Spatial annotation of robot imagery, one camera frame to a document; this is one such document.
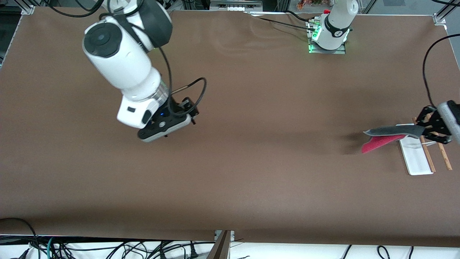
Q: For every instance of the grey power strip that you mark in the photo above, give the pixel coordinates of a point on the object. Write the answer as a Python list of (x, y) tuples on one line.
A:
[(235, 5)]

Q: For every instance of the aluminium frame corner profile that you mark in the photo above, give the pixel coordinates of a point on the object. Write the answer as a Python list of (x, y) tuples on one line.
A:
[(440, 18), (28, 8)]

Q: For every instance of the dark table leg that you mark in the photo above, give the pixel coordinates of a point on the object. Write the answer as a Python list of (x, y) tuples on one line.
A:
[(219, 248)]

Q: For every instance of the orange background object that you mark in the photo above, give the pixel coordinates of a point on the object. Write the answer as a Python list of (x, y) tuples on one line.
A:
[(309, 3)]

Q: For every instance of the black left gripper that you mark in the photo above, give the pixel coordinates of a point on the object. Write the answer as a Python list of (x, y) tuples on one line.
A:
[(435, 123)]

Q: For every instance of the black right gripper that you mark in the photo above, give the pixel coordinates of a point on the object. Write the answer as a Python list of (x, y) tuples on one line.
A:
[(175, 106)]

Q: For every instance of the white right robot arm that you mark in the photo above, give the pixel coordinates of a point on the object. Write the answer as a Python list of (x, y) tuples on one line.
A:
[(122, 61)]

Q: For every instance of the pink and grey towel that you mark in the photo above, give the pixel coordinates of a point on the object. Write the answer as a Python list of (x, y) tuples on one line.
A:
[(388, 131)]

